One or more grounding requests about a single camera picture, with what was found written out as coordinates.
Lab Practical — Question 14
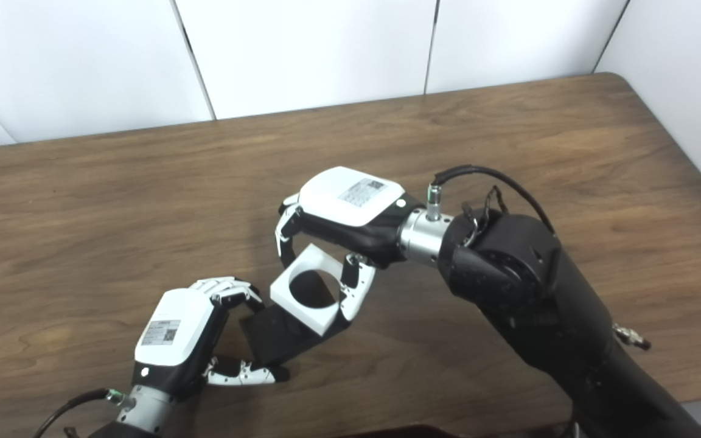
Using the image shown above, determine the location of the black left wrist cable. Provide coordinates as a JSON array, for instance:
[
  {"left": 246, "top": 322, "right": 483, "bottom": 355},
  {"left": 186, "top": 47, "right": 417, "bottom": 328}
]
[{"left": 33, "top": 388, "right": 127, "bottom": 438}]

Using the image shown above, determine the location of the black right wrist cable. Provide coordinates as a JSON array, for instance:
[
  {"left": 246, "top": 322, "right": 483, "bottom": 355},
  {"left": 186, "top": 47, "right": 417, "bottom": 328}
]
[{"left": 427, "top": 165, "right": 556, "bottom": 235}]

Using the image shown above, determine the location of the black peg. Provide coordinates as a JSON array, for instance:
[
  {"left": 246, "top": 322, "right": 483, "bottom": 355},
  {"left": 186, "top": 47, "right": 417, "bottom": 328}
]
[{"left": 240, "top": 271, "right": 352, "bottom": 366}]

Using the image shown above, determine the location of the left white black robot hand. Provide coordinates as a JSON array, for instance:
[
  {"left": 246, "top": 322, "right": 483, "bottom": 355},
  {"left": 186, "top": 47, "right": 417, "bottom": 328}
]
[{"left": 131, "top": 277, "right": 290, "bottom": 402}]

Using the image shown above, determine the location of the white square piece with hole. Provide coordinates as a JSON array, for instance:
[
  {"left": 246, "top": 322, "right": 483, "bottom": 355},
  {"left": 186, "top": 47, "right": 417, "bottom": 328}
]
[{"left": 270, "top": 243, "right": 352, "bottom": 336}]

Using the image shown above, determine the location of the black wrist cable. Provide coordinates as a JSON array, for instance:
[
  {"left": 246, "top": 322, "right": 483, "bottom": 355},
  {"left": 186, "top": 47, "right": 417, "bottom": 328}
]
[
  {"left": 427, "top": 165, "right": 556, "bottom": 235},
  {"left": 33, "top": 388, "right": 127, "bottom": 438}
]

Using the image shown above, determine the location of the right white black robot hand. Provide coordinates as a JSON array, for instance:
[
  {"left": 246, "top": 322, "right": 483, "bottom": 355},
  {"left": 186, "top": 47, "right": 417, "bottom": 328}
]
[{"left": 274, "top": 166, "right": 427, "bottom": 323}]

